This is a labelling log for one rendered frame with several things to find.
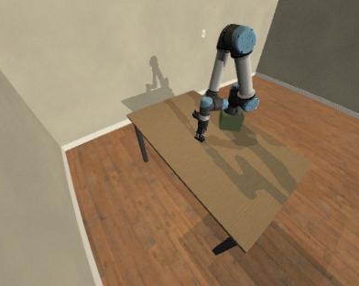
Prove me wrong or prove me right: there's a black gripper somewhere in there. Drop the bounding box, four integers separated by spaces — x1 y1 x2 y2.
192 110 210 138

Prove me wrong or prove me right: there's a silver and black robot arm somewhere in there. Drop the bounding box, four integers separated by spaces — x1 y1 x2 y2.
199 24 259 116

